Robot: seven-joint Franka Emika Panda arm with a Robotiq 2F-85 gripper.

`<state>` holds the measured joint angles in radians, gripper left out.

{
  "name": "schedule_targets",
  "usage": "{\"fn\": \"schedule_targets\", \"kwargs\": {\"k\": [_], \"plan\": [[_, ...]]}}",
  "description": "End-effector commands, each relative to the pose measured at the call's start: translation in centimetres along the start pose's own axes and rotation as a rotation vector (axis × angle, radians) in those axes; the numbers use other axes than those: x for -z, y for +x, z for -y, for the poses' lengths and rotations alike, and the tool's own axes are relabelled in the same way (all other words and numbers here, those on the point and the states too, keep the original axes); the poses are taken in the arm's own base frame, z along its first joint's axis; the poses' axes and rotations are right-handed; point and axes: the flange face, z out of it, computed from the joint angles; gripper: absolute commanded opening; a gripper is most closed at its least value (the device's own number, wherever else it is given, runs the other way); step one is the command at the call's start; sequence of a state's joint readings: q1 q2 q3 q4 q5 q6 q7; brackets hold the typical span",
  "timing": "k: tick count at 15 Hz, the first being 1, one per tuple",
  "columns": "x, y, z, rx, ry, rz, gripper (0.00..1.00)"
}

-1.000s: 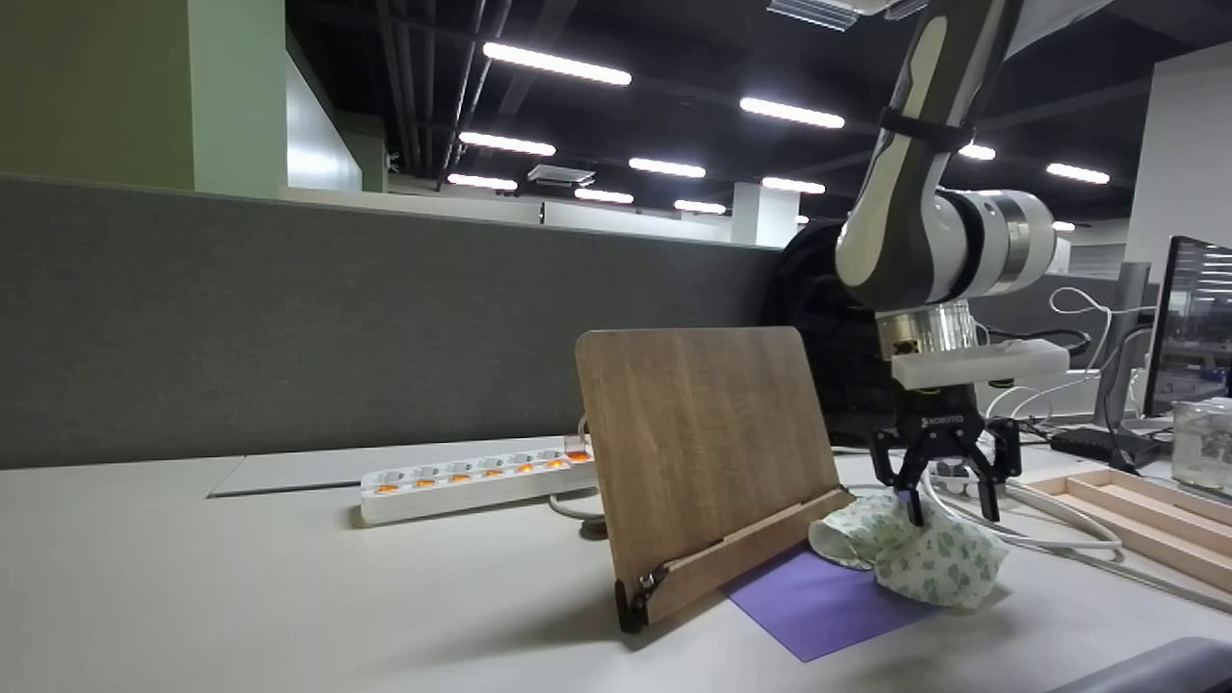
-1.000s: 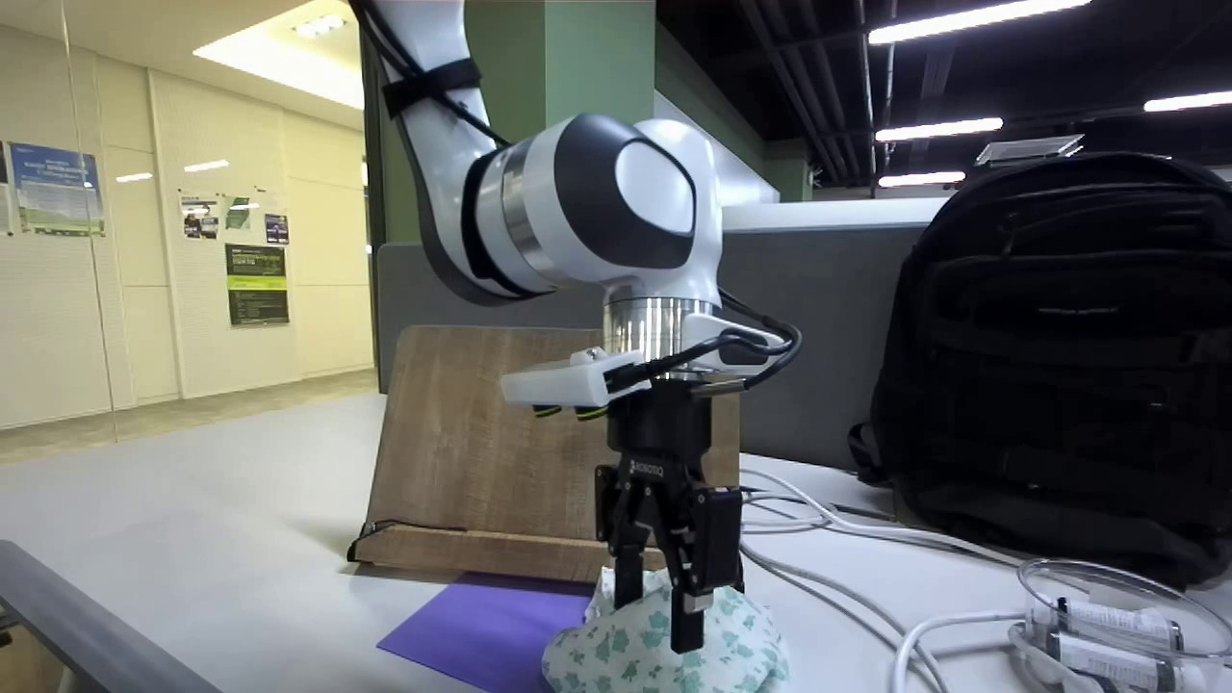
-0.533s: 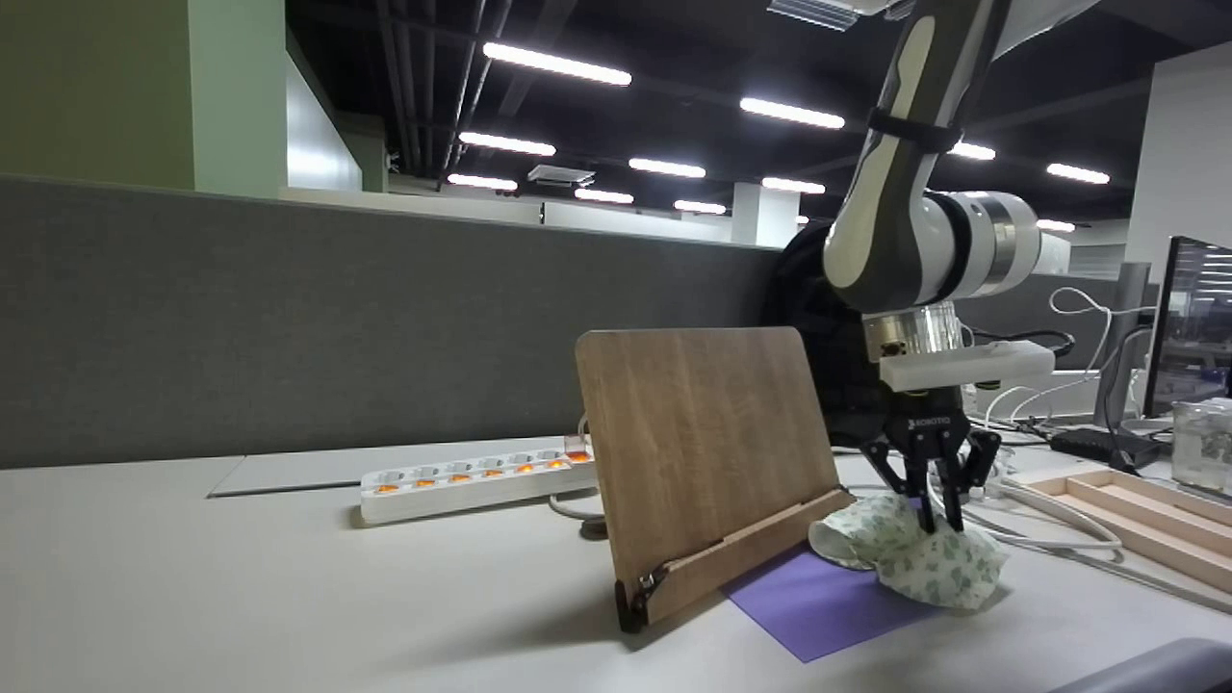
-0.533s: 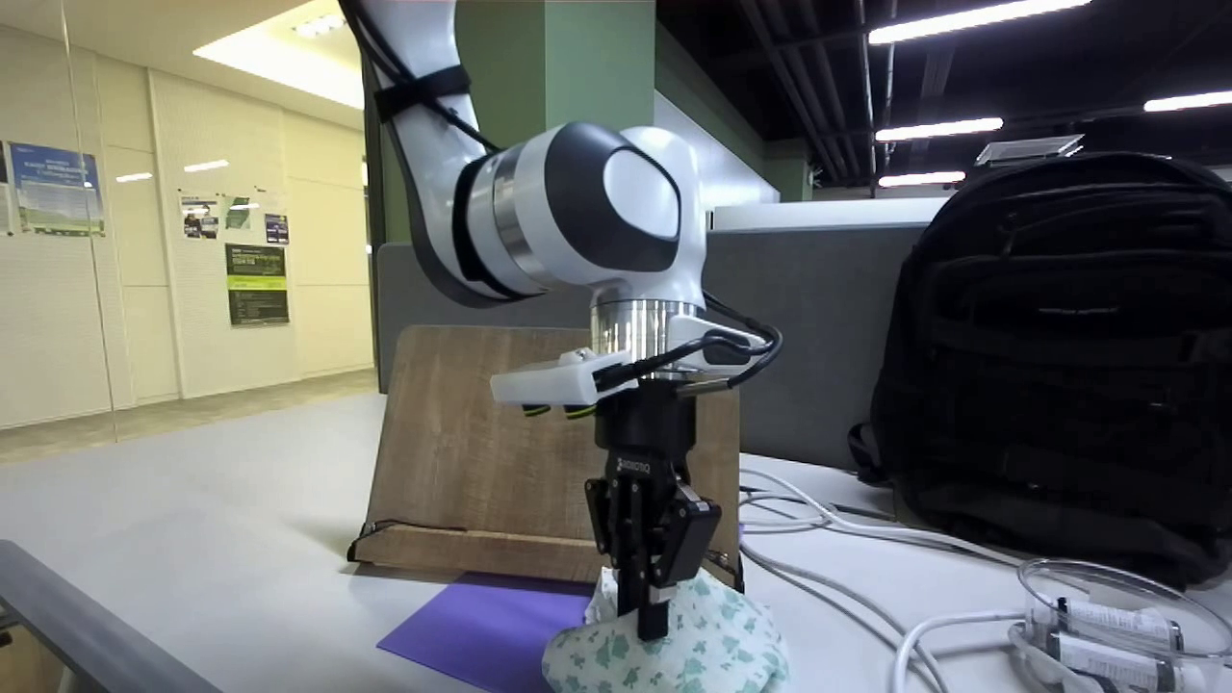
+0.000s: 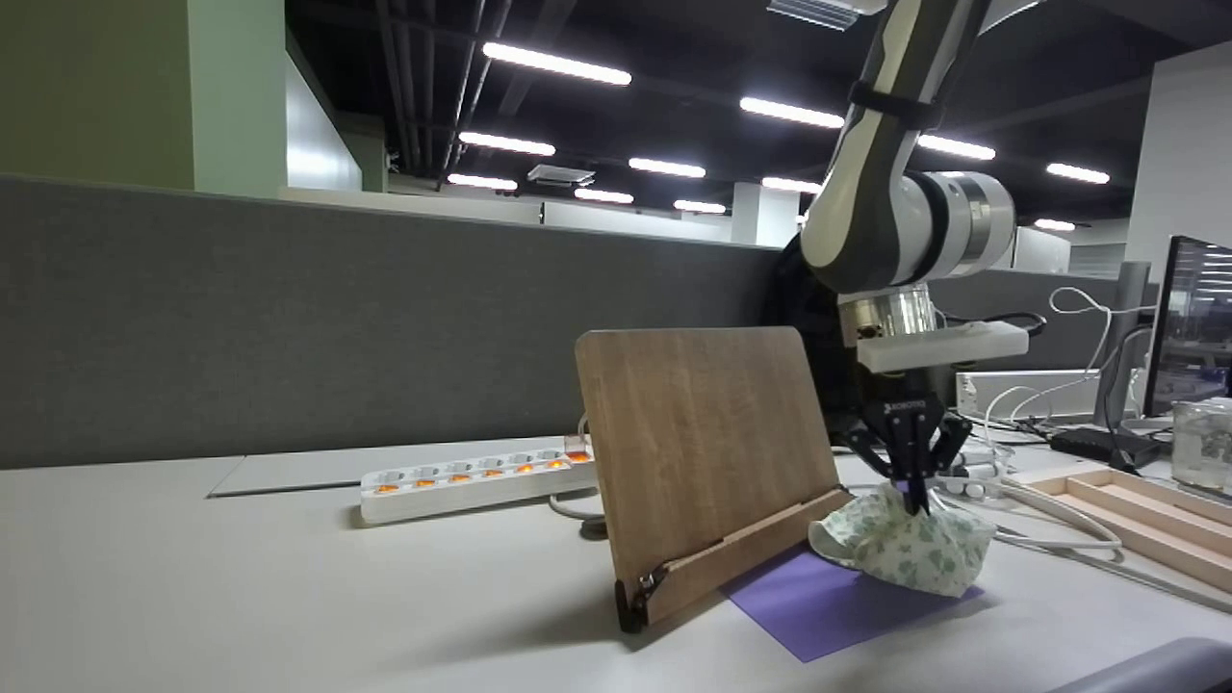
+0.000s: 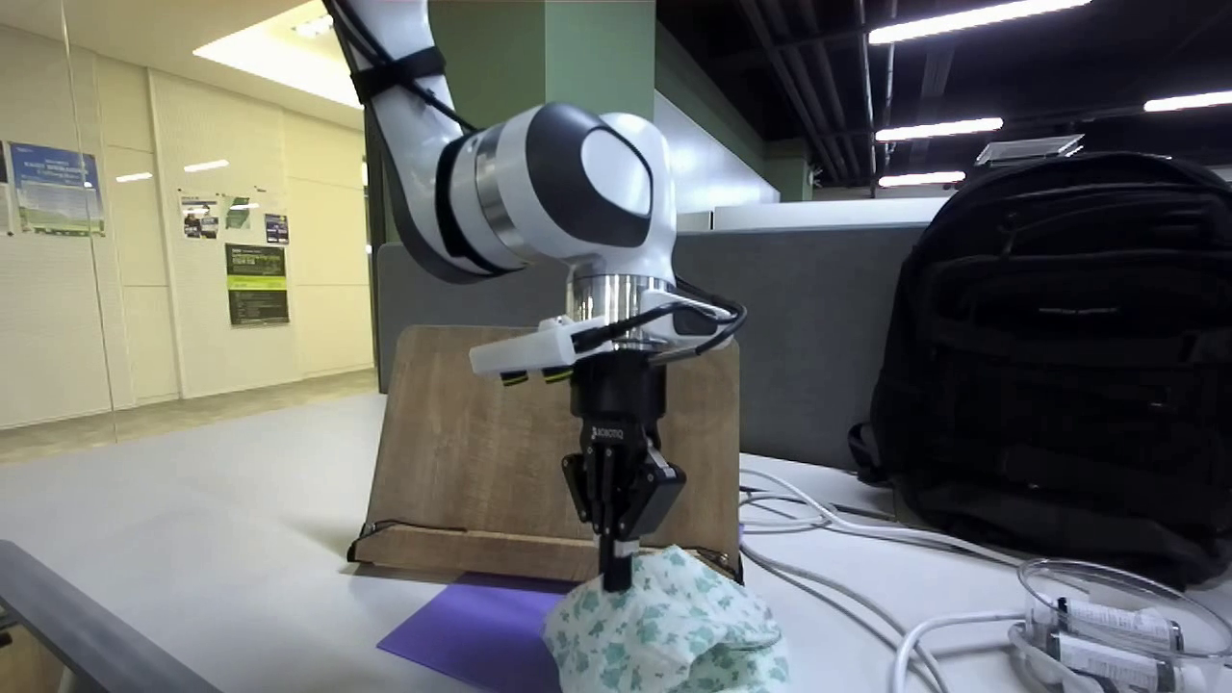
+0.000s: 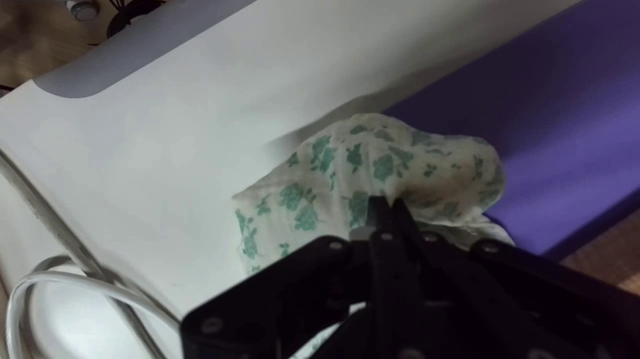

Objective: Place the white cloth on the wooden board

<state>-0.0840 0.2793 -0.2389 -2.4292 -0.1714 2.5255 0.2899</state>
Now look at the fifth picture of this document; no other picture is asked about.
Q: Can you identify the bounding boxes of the white cloth with green print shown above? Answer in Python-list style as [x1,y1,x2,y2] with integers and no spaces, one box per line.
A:
[803,483,996,601]

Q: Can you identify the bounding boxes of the white power strip orange switches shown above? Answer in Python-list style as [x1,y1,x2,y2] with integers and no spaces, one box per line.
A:
[353,438,601,529]

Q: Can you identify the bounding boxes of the grey desk partition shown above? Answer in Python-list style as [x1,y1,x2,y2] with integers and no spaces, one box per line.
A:
[0,175,823,474]

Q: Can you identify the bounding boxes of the patterned tissue box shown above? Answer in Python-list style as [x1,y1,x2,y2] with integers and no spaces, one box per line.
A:
[1168,395,1232,504]

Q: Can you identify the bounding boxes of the wooden tray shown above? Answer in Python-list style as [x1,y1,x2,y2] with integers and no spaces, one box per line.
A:
[1023,466,1232,599]

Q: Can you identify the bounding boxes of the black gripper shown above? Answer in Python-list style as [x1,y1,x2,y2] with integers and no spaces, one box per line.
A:
[844,371,979,518]

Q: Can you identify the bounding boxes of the white cable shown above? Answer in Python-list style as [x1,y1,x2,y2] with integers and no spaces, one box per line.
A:
[986,474,1132,572]
[1042,280,1141,378]

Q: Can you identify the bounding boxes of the dark power cord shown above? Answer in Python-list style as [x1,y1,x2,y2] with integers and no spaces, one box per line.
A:
[544,488,612,542]

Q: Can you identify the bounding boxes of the purple cloth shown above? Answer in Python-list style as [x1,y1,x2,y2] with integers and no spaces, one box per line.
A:
[721,547,992,667]

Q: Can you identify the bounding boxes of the wooden book stand board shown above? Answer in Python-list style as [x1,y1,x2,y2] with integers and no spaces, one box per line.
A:
[570,325,855,641]

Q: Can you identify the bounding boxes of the black computer monitor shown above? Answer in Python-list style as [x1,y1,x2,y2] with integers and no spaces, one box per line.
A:
[1141,233,1232,425]

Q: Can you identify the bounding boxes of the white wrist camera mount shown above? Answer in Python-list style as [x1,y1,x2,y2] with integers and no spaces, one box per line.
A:
[841,287,1034,378]

